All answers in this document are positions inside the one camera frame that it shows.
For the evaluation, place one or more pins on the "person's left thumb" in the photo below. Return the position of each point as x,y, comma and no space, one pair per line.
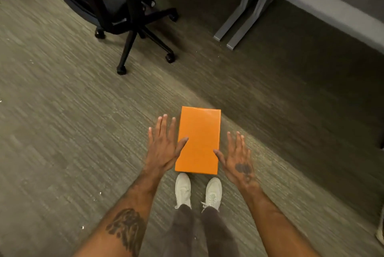
183,145

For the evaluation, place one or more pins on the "grey metal desk leg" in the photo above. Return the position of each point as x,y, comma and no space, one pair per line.
249,5

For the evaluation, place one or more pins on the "person's left middle finger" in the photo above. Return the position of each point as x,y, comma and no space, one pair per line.
165,126

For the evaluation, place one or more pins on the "person's right thumb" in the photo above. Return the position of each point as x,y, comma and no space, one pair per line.
219,157

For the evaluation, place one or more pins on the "orange cardboard box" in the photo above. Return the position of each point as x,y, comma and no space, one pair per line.
198,140

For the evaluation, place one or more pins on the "dark grey trousers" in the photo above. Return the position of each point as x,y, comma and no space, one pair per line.
210,235

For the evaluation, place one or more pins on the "person's right little finger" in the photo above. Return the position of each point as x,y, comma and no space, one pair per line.
249,155

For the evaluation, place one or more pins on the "person's right hand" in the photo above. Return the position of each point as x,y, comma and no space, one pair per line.
240,167

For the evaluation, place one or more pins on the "person's left forearm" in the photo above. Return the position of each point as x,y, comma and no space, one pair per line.
129,214

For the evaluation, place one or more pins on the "person's right forearm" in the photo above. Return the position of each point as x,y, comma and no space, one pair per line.
276,226

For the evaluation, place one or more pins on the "white sneaker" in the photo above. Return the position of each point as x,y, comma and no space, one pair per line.
183,189
213,193

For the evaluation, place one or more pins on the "person's left hand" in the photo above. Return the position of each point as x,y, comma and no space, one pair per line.
162,153

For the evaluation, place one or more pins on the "person's left little finger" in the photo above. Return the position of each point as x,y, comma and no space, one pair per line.
150,136

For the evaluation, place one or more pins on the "person's right middle finger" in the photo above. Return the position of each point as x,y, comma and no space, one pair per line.
238,143

